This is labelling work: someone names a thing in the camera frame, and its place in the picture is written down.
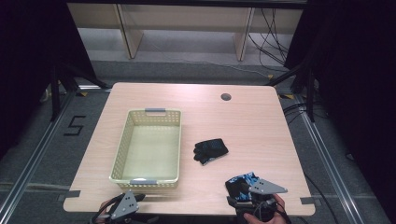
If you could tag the black metal stand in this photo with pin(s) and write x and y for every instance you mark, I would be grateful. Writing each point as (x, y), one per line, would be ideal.
(306, 90)
(56, 93)

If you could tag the black tape floor mark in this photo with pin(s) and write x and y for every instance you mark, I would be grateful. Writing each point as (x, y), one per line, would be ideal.
(74, 125)

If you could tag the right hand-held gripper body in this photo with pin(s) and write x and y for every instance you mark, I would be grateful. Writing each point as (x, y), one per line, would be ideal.
(266, 187)

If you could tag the person's right hand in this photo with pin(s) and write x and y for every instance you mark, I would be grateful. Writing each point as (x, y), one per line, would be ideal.
(280, 207)

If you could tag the yellow black floor marker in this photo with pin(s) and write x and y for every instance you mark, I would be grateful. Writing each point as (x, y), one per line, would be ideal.
(82, 93)
(287, 96)

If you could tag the metal floor rail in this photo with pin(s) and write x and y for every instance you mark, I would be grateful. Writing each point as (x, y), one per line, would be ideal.
(330, 165)
(34, 155)

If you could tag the person's left hand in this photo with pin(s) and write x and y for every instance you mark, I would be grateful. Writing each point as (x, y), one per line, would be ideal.
(104, 206)

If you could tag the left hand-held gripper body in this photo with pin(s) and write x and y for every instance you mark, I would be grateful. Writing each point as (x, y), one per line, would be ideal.
(125, 206)

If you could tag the black curtain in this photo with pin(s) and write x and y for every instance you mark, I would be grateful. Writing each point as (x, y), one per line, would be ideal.
(28, 62)
(358, 93)

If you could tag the grey tape strip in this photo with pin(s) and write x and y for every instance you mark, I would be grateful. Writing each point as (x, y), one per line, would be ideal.
(308, 200)

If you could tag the light wooden shelf unit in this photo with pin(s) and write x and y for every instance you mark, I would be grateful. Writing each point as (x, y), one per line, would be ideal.
(186, 25)

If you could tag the blue patterned black glove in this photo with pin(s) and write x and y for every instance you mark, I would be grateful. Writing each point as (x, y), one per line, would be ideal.
(238, 186)

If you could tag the pale yellow plastic basket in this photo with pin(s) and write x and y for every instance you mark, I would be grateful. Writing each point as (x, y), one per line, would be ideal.
(149, 149)

